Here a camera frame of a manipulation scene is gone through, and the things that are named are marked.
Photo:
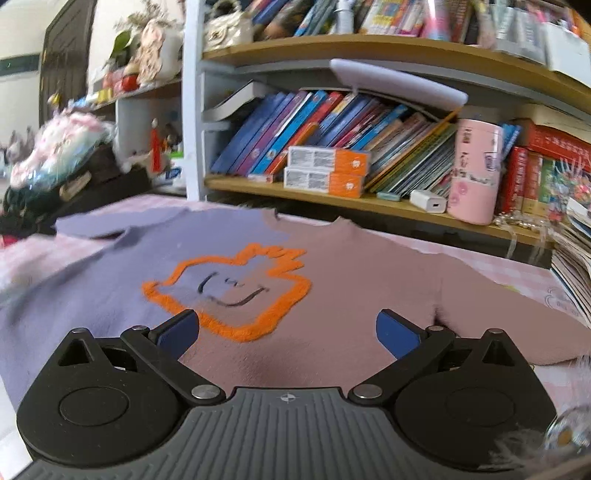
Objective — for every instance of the white charger block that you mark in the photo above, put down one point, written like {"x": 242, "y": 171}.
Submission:
{"x": 428, "y": 201}

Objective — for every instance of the red thick dictionary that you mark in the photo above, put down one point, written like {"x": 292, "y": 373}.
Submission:
{"x": 554, "y": 144}

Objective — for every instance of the purple and pink sweater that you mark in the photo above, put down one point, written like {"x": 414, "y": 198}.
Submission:
{"x": 279, "y": 303}

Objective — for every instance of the wooden bookshelf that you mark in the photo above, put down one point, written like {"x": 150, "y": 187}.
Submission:
{"x": 220, "y": 86}

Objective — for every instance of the upper orange white box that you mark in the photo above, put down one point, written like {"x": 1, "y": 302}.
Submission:
{"x": 336, "y": 160}

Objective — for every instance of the white cream jar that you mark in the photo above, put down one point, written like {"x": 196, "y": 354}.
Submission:
{"x": 176, "y": 172}

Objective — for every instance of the white flat tablet stand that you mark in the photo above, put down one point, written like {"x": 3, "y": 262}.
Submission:
{"x": 359, "y": 75}

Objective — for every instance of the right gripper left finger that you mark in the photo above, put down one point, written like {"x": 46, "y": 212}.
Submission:
{"x": 104, "y": 401}

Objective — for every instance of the stack of papers and notebooks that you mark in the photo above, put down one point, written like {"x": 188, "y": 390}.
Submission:
{"x": 571, "y": 256}

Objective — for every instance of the pink floral plush bundle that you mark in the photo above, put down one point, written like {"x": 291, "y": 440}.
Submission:
{"x": 62, "y": 147}

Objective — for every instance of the white quilted handbag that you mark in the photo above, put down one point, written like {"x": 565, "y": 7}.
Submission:
{"x": 227, "y": 26}

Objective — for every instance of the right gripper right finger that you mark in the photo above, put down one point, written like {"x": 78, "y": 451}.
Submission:
{"x": 451, "y": 398}

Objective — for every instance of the white pen holder box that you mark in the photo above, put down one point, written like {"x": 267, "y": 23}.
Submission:
{"x": 566, "y": 53}

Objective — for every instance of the pink sticker tumbler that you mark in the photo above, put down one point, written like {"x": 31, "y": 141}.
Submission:
{"x": 476, "y": 172}

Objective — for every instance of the lower orange white box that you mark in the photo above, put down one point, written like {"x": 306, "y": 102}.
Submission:
{"x": 332, "y": 183}

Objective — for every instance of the colourful bead bundle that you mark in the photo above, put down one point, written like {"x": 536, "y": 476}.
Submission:
{"x": 568, "y": 181}

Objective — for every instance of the orange white box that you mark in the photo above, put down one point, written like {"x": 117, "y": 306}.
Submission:
{"x": 336, "y": 160}
{"x": 332, "y": 183}

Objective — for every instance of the pink cartoon table mat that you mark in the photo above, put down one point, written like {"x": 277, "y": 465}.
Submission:
{"x": 27, "y": 261}

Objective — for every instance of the row of leaning books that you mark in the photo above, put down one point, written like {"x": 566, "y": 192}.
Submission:
{"x": 410, "y": 146}

